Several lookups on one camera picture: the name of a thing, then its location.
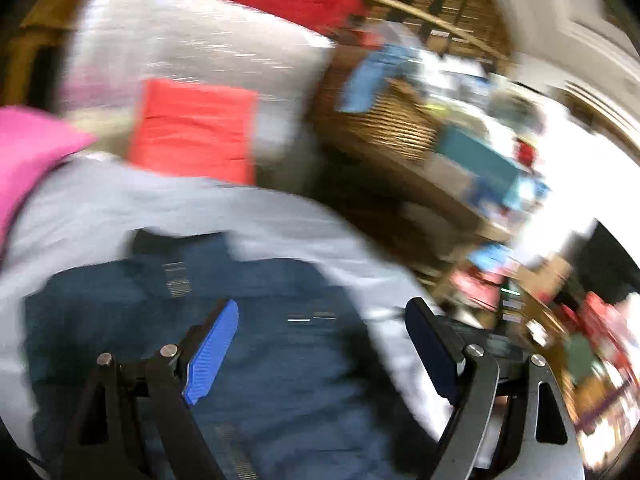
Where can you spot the orange-red pillow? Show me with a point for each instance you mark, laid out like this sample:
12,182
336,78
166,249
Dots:
192,130

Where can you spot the dark blue garment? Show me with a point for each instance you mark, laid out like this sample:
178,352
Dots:
290,370

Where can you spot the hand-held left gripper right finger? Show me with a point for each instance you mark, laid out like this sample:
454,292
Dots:
432,355

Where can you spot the silver quilted cushion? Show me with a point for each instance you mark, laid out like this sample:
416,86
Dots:
190,45

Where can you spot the teal box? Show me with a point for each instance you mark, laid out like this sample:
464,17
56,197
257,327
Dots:
480,162

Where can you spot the wooden frame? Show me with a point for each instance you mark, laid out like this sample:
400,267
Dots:
30,45

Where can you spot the pink pillow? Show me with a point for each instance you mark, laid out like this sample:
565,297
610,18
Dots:
30,150

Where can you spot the grey blanket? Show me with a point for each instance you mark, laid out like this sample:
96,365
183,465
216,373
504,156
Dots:
165,205

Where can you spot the cluttered wooden shelf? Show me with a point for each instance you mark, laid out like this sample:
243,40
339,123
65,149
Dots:
450,200

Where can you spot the wooden lattice rack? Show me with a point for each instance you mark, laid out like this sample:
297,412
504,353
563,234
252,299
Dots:
440,0

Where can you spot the light blue cloth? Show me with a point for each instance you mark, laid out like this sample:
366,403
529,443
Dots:
372,77

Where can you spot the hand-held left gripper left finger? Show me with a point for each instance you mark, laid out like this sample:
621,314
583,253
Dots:
212,355

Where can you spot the wicker basket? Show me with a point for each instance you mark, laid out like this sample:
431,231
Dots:
385,120

